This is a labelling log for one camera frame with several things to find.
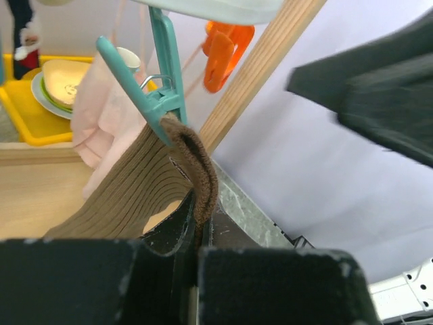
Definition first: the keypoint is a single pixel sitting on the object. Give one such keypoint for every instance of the orange clothes peg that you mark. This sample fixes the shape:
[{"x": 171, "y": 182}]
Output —
[{"x": 224, "y": 46}]

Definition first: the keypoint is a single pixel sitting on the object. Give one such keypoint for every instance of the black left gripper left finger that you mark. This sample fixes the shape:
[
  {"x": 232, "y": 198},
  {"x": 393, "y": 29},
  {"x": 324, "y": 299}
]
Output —
[{"x": 136, "y": 281}]

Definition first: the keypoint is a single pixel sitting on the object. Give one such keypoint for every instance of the black sock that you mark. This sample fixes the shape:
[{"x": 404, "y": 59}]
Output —
[{"x": 381, "y": 90}]

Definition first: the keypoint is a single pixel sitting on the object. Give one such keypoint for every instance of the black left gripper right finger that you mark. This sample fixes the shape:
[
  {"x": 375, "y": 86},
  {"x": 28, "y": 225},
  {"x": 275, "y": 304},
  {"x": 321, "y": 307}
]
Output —
[{"x": 241, "y": 282}]

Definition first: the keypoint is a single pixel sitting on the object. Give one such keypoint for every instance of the brown ribbed sock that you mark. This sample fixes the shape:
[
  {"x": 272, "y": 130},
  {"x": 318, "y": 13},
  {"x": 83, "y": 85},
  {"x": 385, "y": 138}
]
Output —
[{"x": 143, "y": 182}]

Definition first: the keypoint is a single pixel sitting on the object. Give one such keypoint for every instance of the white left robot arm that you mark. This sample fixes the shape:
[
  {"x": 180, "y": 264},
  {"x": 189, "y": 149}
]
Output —
[{"x": 403, "y": 299}]

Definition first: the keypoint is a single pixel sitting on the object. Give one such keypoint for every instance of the teal clothes peg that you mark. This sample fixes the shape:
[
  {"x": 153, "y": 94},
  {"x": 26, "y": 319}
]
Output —
[{"x": 158, "y": 94}]

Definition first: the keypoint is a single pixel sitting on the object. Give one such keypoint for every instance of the santa pattern sock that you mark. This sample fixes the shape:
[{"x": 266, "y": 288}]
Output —
[{"x": 26, "y": 37}]

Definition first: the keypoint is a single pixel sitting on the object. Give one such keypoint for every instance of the white round clip hanger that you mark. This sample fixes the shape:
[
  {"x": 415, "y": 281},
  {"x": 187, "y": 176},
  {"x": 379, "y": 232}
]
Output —
[{"x": 242, "y": 12}]

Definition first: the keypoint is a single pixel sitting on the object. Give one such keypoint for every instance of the wooden hanger rack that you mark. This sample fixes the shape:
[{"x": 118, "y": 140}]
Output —
[{"x": 39, "y": 187}]

